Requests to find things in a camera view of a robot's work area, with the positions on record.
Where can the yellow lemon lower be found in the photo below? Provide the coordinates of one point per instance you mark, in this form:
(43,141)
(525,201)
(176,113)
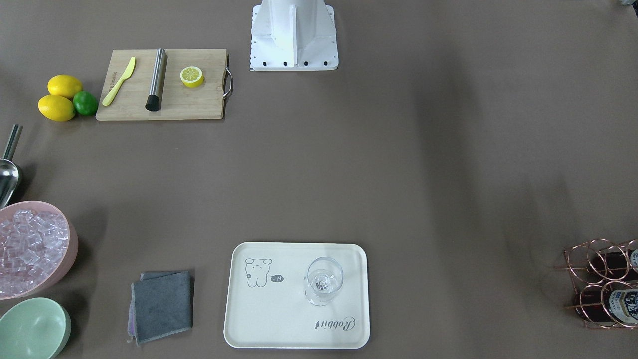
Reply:
(56,108)

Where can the yellow plastic knife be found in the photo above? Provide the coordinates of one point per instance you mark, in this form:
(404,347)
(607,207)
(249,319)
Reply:
(127,74)

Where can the tea bottle white cap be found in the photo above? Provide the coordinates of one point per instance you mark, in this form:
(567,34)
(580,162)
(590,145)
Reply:
(605,306)

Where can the clear wine glass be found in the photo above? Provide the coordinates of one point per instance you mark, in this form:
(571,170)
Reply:
(323,281)

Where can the cream rabbit tray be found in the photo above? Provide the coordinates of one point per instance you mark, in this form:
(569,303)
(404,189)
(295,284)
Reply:
(266,305)

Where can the yellow lemon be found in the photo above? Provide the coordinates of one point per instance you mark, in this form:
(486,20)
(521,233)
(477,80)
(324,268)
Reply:
(56,108)
(64,85)

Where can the wooden cutting board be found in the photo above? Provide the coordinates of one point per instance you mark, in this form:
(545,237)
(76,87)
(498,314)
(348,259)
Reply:
(178,102)

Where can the steel ice scoop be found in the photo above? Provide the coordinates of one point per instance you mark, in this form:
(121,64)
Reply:
(10,173)

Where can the pink bowl of ice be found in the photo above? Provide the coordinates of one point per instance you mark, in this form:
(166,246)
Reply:
(38,247)

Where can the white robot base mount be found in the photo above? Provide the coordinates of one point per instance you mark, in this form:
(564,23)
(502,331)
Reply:
(293,35)

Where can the yellow lemon upper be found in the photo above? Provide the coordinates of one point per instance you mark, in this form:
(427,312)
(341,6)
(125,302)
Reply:
(64,85)

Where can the green lime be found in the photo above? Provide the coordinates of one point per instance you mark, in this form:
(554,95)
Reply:
(85,103)

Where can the steel muddler black tip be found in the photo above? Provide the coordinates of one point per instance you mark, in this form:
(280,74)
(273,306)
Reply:
(154,98)

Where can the copper wire bottle basket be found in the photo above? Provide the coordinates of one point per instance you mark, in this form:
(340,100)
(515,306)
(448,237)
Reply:
(576,261)

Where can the grey folded cloth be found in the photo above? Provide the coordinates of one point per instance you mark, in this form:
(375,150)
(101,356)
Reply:
(161,305)

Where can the half lemon slice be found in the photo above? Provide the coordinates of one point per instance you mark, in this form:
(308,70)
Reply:
(191,76)

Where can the green empty bowl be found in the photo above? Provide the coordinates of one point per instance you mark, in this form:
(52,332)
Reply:
(37,328)

